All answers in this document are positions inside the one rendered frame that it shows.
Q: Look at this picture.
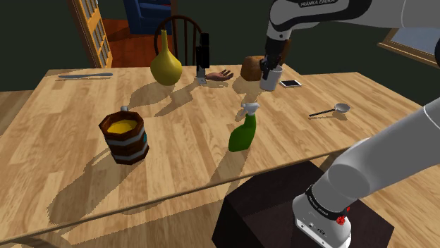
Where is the white cup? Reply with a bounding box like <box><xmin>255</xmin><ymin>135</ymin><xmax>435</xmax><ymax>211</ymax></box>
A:
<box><xmin>259</xmin><ymin>64</ymin><xmax>284</xmax><ymax>92</ymax></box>

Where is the brown bread loaf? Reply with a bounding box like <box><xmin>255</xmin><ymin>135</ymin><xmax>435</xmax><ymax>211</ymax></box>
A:
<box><xmin>240</xmin><ymin>56</ymin><xmax>266</xmax><ymax>82</ymax></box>

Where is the hand figure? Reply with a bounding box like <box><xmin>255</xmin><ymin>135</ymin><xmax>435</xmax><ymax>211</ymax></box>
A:
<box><xmin>205</xmin><ymin>69</ymin><xmax>235</xmax><ymax>82</ymax></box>

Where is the green spray bottle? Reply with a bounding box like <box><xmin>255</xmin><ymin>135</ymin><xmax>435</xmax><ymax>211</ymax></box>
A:
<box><xmin>228</xmin><ymin>102</ymin><xmax>261</xmax><ymax>153</ymax></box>

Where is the dark wooden chair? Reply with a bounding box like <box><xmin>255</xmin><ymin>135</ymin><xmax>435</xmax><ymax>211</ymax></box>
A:
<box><xmin>153</xmin><ymin>14</ymin><xmax>204</xmax><ymax>67</ymax></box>

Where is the wooden table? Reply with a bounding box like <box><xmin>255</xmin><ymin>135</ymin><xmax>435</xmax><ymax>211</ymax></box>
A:
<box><xmin>0</xmin><ymin>63</ymin><xmax>422</xmax><ymax>245</ymax></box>

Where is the yellow long-necked vase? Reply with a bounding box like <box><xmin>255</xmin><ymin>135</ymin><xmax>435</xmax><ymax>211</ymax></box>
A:
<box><xmin>149</xmin><ymin>29</ymin><xmax>183</xmax><ymax>87</ymax></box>

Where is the blue armchair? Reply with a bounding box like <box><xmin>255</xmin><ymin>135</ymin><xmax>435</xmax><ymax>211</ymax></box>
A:
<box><xmin>122</xmin><ymin>0</ymin><xmax>173</xmax><ymax>35</ymax></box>

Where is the wooden framed window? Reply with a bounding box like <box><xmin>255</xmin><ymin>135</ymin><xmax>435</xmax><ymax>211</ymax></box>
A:
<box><xmin>377</xmin><ymin>27</ymin><xmax>440</xmax><ymax>69</ymax></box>

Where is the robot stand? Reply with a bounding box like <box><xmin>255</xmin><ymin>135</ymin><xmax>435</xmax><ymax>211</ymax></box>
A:
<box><xmin>211</xmin><ymin>160</ymin><xmax>396</xmax><ymax>248</ymax></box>

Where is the brown wooden mug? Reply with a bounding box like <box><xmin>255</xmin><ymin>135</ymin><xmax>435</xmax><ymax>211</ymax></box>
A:
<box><xmin>98</xmin><ymin>106</ymin><xmax>150</xmax><ymax>166</ymax></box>

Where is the wooden glazed door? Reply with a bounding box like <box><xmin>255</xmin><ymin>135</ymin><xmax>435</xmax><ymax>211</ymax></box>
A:
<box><xmin>66</xmin><ymin>0</ymin><xmax>114</xmax><ymax>69</ymax></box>

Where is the grey table knife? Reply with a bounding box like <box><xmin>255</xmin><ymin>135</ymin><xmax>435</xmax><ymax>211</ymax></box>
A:
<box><xmin>58</xmin><ymin>72</ymin><xmax>114</xmax><ymax>80</ymax></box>

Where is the metal ladle with black handle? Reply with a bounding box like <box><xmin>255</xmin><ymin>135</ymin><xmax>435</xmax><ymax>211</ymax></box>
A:
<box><xmin>308</xmin><ymin>103</ymin><xmax>351</xmax><ymax>118</ymax></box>

